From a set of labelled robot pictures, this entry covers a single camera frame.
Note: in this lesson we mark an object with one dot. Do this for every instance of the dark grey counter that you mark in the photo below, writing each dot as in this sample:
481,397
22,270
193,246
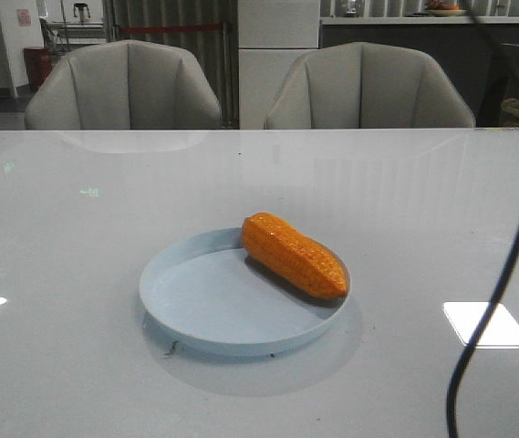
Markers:
474,70

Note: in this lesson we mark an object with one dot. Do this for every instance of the red barrier belt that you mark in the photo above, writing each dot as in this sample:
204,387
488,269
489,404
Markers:
134,30

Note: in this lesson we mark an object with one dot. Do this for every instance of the metal trolley rack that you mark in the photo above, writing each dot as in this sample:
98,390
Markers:
69,24

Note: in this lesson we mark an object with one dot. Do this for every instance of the grey upholstered chair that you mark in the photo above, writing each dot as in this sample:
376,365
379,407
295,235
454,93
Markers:
367,86
125,85

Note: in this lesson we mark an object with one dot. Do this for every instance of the fruit bowl on counter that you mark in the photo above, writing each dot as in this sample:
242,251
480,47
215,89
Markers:
444,9

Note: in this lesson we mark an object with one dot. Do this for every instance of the orange plastic corn cob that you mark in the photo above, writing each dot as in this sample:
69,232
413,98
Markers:
303,262

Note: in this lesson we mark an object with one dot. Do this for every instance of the grey upholstered chair left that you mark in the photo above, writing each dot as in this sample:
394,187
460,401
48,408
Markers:
125,85

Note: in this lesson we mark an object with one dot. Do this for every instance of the red bin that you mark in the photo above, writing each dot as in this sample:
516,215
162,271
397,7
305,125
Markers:
38,65

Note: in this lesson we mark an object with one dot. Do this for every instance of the light blue round plate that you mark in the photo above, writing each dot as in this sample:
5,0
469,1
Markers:
207,293

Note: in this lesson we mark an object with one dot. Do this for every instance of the grey upholstered chair right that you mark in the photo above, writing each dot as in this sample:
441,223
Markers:
367,86

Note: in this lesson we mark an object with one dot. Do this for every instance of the white cabinet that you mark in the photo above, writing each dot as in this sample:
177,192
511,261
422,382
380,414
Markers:
271,36

